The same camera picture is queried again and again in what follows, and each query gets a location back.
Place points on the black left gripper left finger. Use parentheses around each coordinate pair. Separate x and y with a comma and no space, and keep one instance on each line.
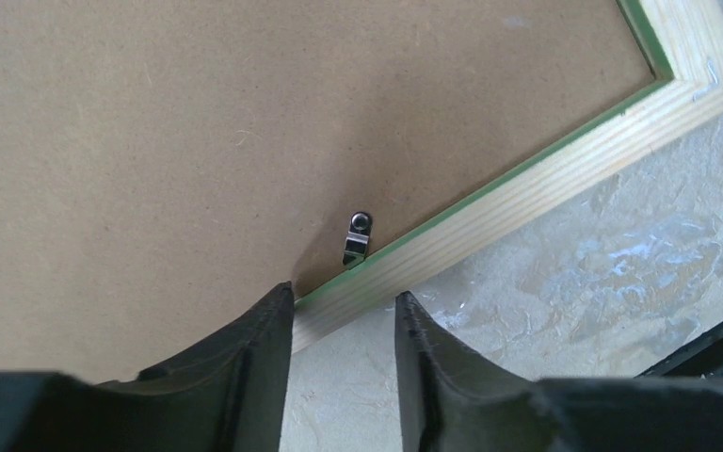
(224,393)

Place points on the green wooden picture frame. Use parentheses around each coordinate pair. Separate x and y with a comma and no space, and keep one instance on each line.
(164,163)

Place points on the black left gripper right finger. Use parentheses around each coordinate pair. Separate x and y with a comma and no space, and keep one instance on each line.
(451,398)

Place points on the metal frame clip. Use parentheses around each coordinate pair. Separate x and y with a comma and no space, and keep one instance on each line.
(357,239)

